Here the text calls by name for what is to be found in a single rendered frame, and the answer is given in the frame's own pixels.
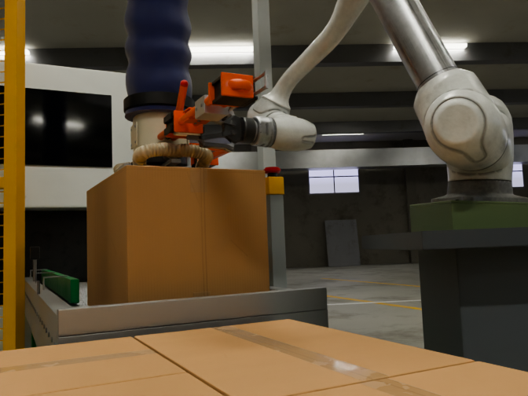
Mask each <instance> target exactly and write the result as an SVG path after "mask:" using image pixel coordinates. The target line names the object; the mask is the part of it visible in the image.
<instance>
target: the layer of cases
mask: <svg viewBox="0 0 528 396"><path fill-rule="evenodd" d="M0 396H528V372H524V371H521V370H517V369H513V368H507V367H503V366H499V365H493V364H489V363H485V362H481V361H474V360H471V359H467V358H464V357H457V356H453V355H450V354H444V353H439V352H436V351H432V350H425V349H422V348H418V347H414V346H408V345H404V344H400V343H393V342H390V341H386V340H382V339H376V338H372V337H368V336H364V335H358V334H354V333H350V332H344V331H340V330H336V329H333V328H326V327H322V326H319V325H315V324H308V323H305V322H301V321H294V320H291V319H285V320H278V321H264V322H257V323H250V324H236V325H229V326H222V327H214V328H201V329H193V330H186V331H179V332H165V333H158V334H151V335H137V336H135V337H134V338H132V337H123V338H115V339H102V340H94V341H87V342H80V343H66V344H59V345H52V346H39V347H32V348H24V349H17V350H4V351H0Z"/></svg>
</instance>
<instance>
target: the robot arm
mask: <svg viewBox="0 0 528 396"><path fill-rule="evenodd" d="M369 2H370V3H371V5H372V7H373V9H374V10H375V12H376V15H377V16H378V17H379V20H380V22H381V24H382V25H383V27H384V29H385V31H386V33H387V35H388V36H389V38H390V40H391V42H392V44H393V46H394V48H395V49H396V51H397V53H398V56H399V57H400V58H401V61H402V63H403V64H404V65H405V68H406V70H407V72H408V73H409V75H410V77H411V79H412V81H413V83H414V85H415V86H416V88H417V90H418V92H417V93H416V98H415V101H414V105H413V107H414V109H415V112H416V115H417V117H418V119H419V121H420V124H421V126H422V128H423V132H424V134H425V137H426V139H427V143H428V144H429V146H430V147H431V149H432V151H433V152H434V153H435V154H436V155H437V156H438V157H439V158H440V159H441V160H443V161H444V162H445V163H446V166H447V173H448V188H447V194H446V195H445V196H441V197H438V198H434V199H431V202H439V201H447V200H471V201H499V202H526V203H528V198H527V197H522V196H516V195H514V194H513V188H512V172H513V163H514V133H513V123H512V116H511V114H510V112H509V111H508V108H507V107H506V105H505V104H504V102H503V101H501V100H500V99H498V98H496V97H494V96H491V95H489V94H488V92H487V91H486V89H485V87H484V86H483V85H482V83H481V82H480V80H479V78H478V77H477V76H476V74H475V73H474V72H472V71H468V70H464V69H461V68H458V67H457V66H456V64H455V62H454V61H453V59H452V57H451V56H450V54H449V51H448V50H447V49H446V46H445V45H444V43H443V41H442V40H441V38H440V36H439V34H438V32H437V31H436V29H435V27H434V25H433V24H432V23H431V20H430V19H429V17H428V15H427V14H426V12H425V10H424V8H423V6H422V5H421V3H420V1H419V0H337V2H336V5H335V9H334V12H333V14H332V17H331V19H330V21H329V22H328V24H327V25H326V27H325V28H324V30H323V31H322V32H321V33H320V34H319V35H318V37H317V38H316V39H315V40H314V41H313V42H312V43H311V44H310V45H309V46H308V47H307V49H306V50H305V51H304V52H303V53H302V54H301V55H300V56H299V57H298V58H297V59H296V61H295V62H294V63H293V64H292V65H291V66H290V67H289V68H288V69H287V71H286V72H285V73H284V74H283V75H282V76H281V77H280V79H279V80H278V82H277V84H276V85H275V87H274V88H273V89H272V91H271V92H270V93H268V94H266V95H262V97H261V99H260V100H259V101H257V102H255V103H254V104H253V105H252V106H251V107H250V108H249V110H248V112H247V118H246V117H239V116H237V115H234V112H233V111H229V110H228V111H229V115H230V117H229V118H228V119H226V120H225V121H222V120H221V119H220V120H219V121H210V122H213V123H217V124H218V125H221V126H222V132H221V133H216V134H205V135H200V134H192V133H180V132H174V133H173V135H176V136H186V139H187V140H192V141H198V142H199V146H200V147H201V148H208V149H223V150H225V151H227V152H232V151H233V150H234V145H235V144H236V143H248V144H251V145H252V146H259V147H266V148H268V147H269V148H273V149H276V150H281V151H289V152H298V151H303V150H307V149H310V148H312V147H313V146H314V143H315V141H316V138H317V130H316V127H315V126H314V125H313V124H312V123H311V122H309V121H307V120H305V119H300V118H297V117H296V116H293V115H289V114H290V110H291V109H290V106H289V97H290V95H291V93H292V91H293V89H294V88H295V86H296V84H297V83H298V82H299V81H300V80H301V79H302V78H303V77H304V76H305V75H306V74H308V73H309V72H310V71H311V70H312V69H313V68H314V67H315V66H316V65H317V64H319V63H320V62H321V61H322V60H323V59H324V58H325V57H326V56H327V55H328V54H329V53H331V52H332V51H333V50H334V49H335V47H336V46H337V45H338V44H339V43H340V42H341V41H342V39H343V38H344V37H345V35H346V34H347V32H348V31H349V30H350V28H351V27H352V25H353V24H354V22H355V20H356V19H357V18H358V17H359V15H360V14H361V12H362V10H363V9H364V8H365V7H366V5H367V4H368V3H369ZM215 138H225V139H227V140H228V141H229V142H230V143H229V144H220V143H212V142H204V141H205V140H211V139H215Z"/></svg>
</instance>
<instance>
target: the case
mask: <svg viewBox="0 0 528 396"><path fill-rule="evenodd" d="M86 221H87V305H88V306H97V305H107V304H116V303H135V302H145V301H155V300H164V299H183V298H192V297H202V296H212V295H230V294H240V293H249V292H268V291H269V290H270V275H269V255H268V234H267V214H266V175H265V171H264V170H241V169H219V168H198V167H155V166H134V165H126V166H125V167H123V168H121V169H120V170H118V171H116V172H115V173H114V174H112V175H111V176H109V177H108V178H106V179H105V180H104V181H101V182H100V183H98V184H97V185H95V186H94V187H93V188H91V189H89V190H88V191H86Z"/></svg>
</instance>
